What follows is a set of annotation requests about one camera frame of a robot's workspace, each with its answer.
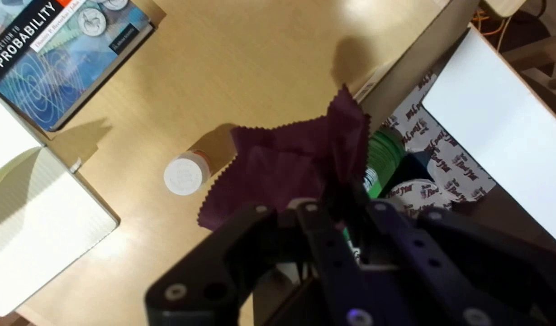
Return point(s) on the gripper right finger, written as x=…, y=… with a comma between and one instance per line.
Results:
x=445, y=271

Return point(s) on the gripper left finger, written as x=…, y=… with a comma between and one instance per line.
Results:
x=223, y=258

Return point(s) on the maroon cloth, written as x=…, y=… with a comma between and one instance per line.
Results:
x=278, y=163

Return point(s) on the carton box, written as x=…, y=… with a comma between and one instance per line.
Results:
x=499, y=136

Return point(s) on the white printed round tub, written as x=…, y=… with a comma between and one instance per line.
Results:
x=418, y=192

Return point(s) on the pill bottle with white cap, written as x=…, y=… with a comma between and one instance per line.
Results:
x=183, y=174

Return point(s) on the white printed wrapping paper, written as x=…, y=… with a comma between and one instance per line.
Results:
x=454, y=167

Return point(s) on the dark blue packet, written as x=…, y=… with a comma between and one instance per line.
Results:
x=411, y=170

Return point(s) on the green bottle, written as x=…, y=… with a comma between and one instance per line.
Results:
x=384, y=154

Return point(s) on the white open notebook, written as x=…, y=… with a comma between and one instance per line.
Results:
x=38, y=226

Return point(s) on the blue textbook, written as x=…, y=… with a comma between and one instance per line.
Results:
x=56, y=59

